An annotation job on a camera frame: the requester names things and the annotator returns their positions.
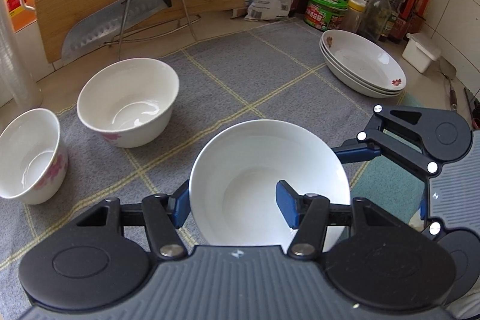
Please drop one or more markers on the white fruit print plate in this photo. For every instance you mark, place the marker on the white fruit print plate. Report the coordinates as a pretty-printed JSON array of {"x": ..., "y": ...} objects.
[
  {"x": 360, "y": 57},
  {"x": 365, "y": 86},
  {"x": 369, "y": 92}
]

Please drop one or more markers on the green lidded sauce jar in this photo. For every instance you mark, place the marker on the green lidded sauce jar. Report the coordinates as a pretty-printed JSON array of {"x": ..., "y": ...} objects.
[{"x": 324, "y": 14}]

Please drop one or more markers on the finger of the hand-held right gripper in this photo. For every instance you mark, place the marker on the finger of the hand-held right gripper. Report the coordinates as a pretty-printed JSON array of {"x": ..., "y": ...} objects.
[{"x": 356, "y": 153}]

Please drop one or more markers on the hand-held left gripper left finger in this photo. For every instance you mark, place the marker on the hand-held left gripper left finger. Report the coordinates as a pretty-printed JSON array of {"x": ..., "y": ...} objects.
[{"x": 182, "y": 205}]

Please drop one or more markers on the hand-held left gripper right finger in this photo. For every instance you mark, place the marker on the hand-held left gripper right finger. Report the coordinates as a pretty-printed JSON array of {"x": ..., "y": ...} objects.
[{"x": 285, "y": 203}]

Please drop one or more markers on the grey checked cloth teal edge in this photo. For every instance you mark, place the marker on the grey checked cloth teal edge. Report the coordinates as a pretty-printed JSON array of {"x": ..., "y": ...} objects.
[{"x": 232, "y": 80}]

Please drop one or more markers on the white pink flower bowl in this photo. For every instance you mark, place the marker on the white pink flower bowl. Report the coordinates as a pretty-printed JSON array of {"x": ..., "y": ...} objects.
[
  {"x": 123, "y": 98},
  {"x": 262, "y": 162},
  {"x": 26, "y": 155}
]

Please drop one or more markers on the metal spatula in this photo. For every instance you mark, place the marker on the metal spatula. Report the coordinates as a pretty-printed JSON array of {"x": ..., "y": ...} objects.
[{"x": 449, "y": 70}]

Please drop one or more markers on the dark sauce bottle red label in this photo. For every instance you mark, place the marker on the dark sauce bottle red label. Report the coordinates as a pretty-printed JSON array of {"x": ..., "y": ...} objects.
[
  {"x": 402, "y": 27},
  {"x": 418, "y": 5}
]

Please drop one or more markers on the person's light clothing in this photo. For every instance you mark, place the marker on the person's light clothing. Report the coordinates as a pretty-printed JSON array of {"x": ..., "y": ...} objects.
[{"x": 468, "y": 308}]

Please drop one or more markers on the white plastic box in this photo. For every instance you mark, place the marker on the white plastic box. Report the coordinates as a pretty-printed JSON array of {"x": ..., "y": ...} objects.
[{"x": 420, "y": 50}]

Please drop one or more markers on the dark bottle green label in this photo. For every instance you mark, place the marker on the dark bottle green label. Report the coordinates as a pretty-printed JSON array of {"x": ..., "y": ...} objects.
[{"x": 390, "y": 24}]

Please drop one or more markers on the yellow lidded jar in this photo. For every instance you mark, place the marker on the yellow lidded jar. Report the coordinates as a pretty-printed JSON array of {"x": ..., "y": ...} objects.
[{"x": 354, "y": 16}]

